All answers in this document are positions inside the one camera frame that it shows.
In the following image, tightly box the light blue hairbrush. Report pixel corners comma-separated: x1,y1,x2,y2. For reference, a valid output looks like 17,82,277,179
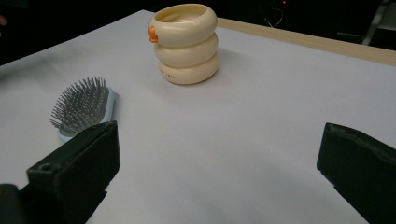
49,76,119,144

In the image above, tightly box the cream ribbed cup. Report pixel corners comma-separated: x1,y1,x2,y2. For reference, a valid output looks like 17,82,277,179
148,3,220,86

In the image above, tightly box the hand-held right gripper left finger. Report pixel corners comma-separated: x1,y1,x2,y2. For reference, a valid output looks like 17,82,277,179
18,120,121,224

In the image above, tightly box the grey metal stand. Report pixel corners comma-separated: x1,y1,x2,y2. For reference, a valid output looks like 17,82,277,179
337,0,396,50

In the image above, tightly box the wooden table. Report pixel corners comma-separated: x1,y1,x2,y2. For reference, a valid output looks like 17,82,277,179
217,17,396,67

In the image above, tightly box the thin floor cable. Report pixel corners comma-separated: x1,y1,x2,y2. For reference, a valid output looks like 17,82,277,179
263,7,285,29

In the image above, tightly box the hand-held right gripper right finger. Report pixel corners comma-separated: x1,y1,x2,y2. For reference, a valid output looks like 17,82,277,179
317,121,396,224

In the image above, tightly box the white table cover sheet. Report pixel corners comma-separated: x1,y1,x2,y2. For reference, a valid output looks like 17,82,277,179
0,8,396,224

